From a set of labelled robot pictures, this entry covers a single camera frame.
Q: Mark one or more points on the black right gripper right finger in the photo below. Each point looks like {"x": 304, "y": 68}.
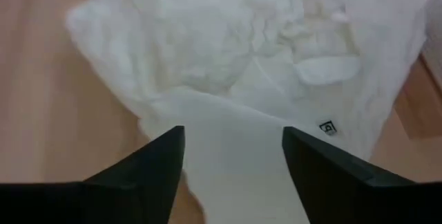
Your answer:
{"x": 345, "y": 196}

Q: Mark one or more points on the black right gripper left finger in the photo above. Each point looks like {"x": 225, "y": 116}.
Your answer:
{"x": 131, "y": 196}

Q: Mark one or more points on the white crumpled garment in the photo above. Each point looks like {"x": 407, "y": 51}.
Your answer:
{"x": 224, "y": 61}

